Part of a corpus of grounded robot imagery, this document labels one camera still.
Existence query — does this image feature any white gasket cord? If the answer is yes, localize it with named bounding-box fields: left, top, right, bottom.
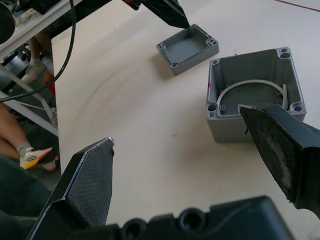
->
left=216, top=79, right=289, bottom=111

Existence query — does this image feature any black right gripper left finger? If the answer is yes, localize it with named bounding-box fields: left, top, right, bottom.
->
left=26, top=136, right=116, bottom=240

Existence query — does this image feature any grey metal box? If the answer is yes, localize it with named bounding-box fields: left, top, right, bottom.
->
left=205, top=46, right=308, bottom=144

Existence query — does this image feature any grey metal box lid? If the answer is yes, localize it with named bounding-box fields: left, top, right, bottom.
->
left=156, top=23, right=220, bottom=77

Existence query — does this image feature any dark green garment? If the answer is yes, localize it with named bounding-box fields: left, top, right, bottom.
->
left=0, top=154, right=63, bottom=240

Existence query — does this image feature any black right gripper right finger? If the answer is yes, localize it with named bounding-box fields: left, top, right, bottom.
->
left=237, top=103, right=320, bottom=223

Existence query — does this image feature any white orange yellow sneaker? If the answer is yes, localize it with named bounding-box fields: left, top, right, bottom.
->
left=19, top=146, right=60, bottom=173

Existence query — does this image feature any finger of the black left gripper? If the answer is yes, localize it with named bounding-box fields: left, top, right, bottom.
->
left=139, top=0, right=191, bottom=29

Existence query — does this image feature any person's bare leg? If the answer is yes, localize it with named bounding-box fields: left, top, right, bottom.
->
left=28, top=32, right=48, bottom=66
left=0, top=101, right=32, bottom=161

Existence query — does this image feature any white table frame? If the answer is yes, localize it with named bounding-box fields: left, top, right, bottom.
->
left=0, top=7, right=66, bottom=137

